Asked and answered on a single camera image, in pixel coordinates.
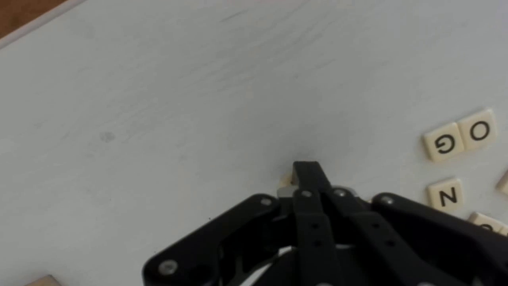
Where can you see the cream N letter tile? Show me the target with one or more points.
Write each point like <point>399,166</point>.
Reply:
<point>446,195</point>

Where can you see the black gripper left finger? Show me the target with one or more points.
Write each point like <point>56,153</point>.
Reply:
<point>211,244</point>

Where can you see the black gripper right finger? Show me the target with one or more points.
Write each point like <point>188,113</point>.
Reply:
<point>422,239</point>

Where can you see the cream O letter tile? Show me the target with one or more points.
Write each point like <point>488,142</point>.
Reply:
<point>478,129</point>

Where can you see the cream G letter tile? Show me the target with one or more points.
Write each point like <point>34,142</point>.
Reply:
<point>445,142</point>

